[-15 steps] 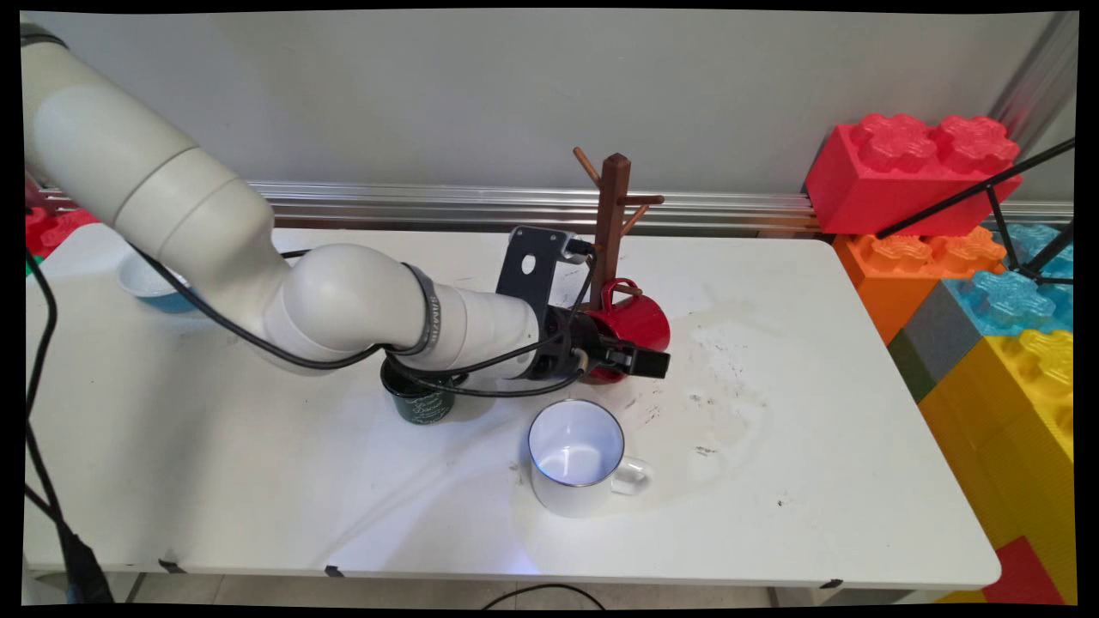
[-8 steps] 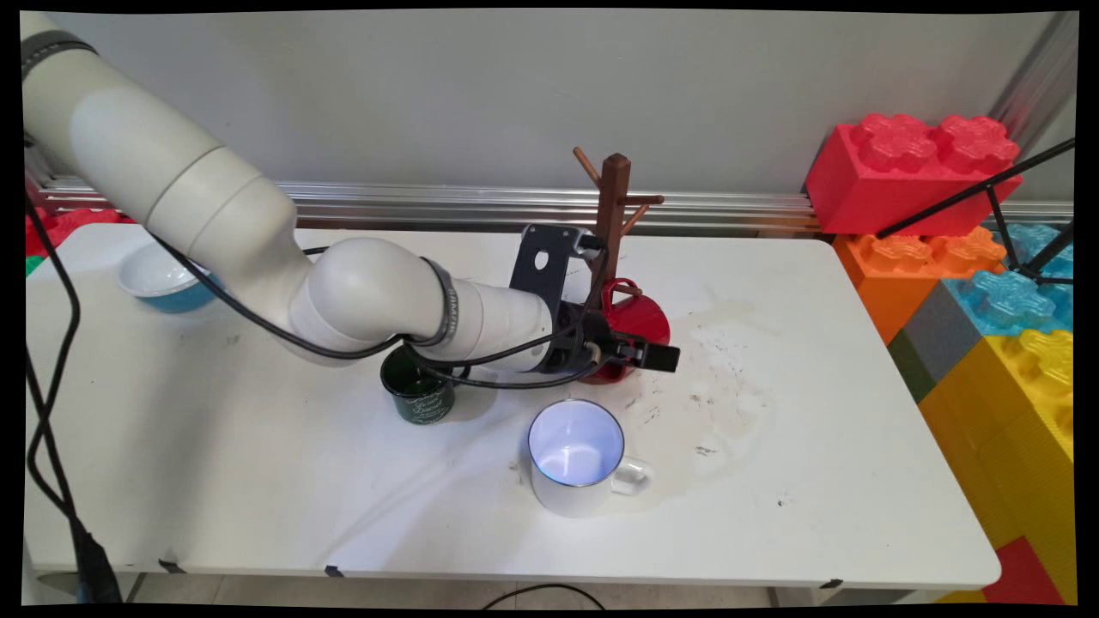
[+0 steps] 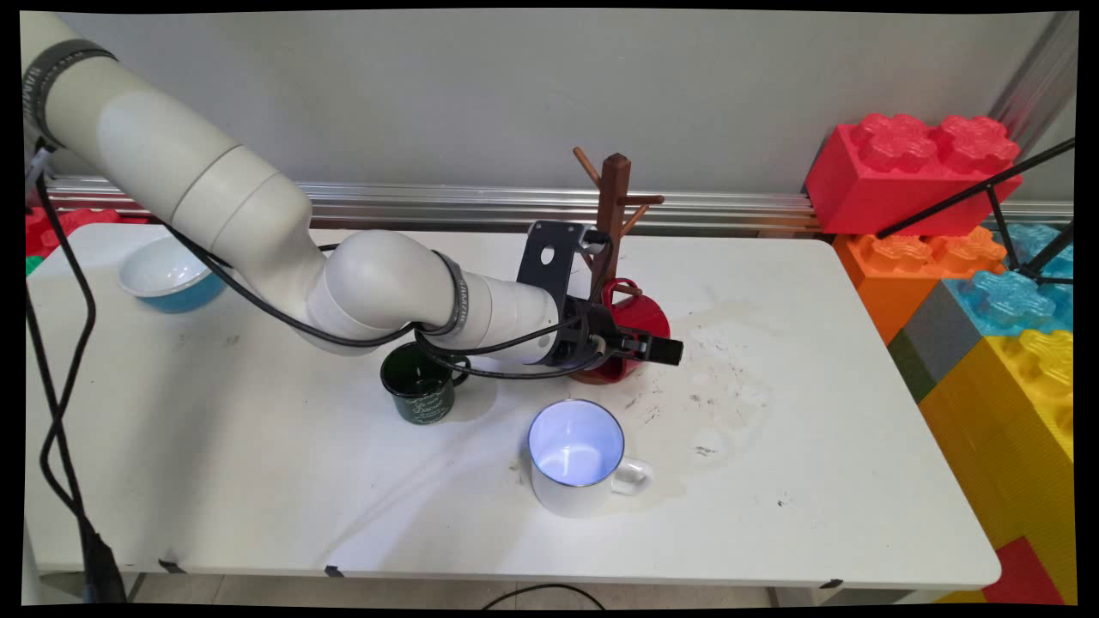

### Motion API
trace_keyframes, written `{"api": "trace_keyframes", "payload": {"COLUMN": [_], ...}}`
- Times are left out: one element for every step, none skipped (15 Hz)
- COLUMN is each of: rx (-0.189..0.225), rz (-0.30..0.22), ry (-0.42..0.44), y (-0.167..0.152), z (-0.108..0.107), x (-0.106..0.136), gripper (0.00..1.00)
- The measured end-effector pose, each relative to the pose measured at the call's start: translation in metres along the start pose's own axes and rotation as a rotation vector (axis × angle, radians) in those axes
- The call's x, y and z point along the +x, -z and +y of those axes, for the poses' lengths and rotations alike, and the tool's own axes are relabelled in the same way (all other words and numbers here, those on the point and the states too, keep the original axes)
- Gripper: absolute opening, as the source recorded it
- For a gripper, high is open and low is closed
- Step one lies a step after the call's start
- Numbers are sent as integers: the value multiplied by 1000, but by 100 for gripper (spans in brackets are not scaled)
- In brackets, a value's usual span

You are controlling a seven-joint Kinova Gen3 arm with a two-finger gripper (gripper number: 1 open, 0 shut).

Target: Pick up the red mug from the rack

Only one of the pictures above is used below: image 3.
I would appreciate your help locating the white enamel mug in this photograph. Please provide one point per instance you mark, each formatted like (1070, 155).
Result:
(567, 493)

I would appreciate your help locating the aluminium corner post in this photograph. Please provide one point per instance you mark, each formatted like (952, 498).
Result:
(1035, 86)

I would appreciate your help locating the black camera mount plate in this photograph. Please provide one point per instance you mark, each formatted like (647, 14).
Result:
(567, 245)

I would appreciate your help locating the big grey toy brick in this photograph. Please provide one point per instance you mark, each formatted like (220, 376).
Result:
(932, 339)

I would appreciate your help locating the blue and white bowl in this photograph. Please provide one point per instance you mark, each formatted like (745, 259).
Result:
(163, 266)

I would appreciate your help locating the black tripod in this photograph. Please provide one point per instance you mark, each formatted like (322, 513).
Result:
(1052, 245)

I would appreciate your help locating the red speckled mug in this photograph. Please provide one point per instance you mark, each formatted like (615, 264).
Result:
(648, 318)

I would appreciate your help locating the big blue toy brick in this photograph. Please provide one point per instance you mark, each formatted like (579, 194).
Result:
(1004, 300)

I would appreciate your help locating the big yellow toy brick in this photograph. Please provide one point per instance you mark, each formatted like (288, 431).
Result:
(1004, 446)

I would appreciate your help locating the big orange toy brick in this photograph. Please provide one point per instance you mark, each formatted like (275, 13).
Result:
(884, 283)

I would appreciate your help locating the low red toy brick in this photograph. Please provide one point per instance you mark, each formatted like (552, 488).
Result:
(1022, 575)

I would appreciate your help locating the brown wooden mug tree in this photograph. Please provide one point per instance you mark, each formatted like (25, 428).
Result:
(615, 197)

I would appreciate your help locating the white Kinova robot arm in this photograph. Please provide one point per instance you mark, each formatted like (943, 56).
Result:
(258, 223)

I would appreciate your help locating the big red toy brick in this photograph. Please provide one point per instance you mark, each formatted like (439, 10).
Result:
(893, 189)

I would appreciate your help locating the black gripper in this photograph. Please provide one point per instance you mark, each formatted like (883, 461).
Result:
(584, 339)

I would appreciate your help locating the aluminium rail along wall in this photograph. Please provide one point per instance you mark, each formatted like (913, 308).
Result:
(429, 206)

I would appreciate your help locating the dark green enamel mug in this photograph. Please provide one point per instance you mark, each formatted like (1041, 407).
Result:
(421, 399)

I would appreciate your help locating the small red toy brick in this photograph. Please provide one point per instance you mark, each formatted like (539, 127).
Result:
(51, 230)

